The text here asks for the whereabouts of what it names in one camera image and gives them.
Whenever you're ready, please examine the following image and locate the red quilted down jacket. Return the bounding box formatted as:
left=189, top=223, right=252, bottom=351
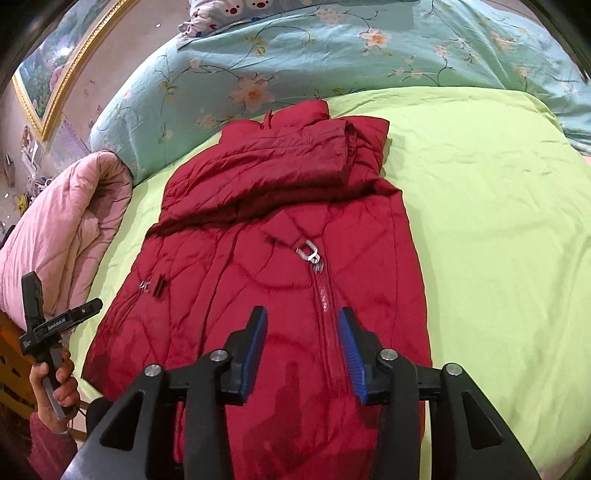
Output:
left=82, top=100, right=431, bottom=479

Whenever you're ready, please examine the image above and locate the left forearm maroon sleeve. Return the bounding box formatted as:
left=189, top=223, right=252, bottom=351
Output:
left=28, top=412, right=78, bottom=480

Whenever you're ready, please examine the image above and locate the person's left hand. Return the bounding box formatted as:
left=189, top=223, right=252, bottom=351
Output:
left=29, top=349, right=80, bottom=434

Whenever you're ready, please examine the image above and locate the orange wooden cabinet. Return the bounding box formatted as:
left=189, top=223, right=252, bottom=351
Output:
left=0, top=312, right=35, bottom=420

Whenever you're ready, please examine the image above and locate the pink quilted blanket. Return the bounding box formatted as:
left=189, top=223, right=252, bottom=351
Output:
left=1, top=151, right=132, bottom=330

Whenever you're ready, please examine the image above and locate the light green bed sheet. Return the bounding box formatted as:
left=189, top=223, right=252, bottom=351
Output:
left=71, top=87, right=590, bottom=471

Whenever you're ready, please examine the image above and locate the gold framed landscape painting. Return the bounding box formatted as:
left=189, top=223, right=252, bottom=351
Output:
left=12, top=0, right=136, bottom=141

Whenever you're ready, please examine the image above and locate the grey pig pattern pillow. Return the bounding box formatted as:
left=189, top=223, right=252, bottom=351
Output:
left=176, top=0, right=321, bottom=49

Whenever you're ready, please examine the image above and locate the teal floral duvet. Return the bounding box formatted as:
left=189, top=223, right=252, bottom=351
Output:
left=89, top=1, right=590, bottom=182

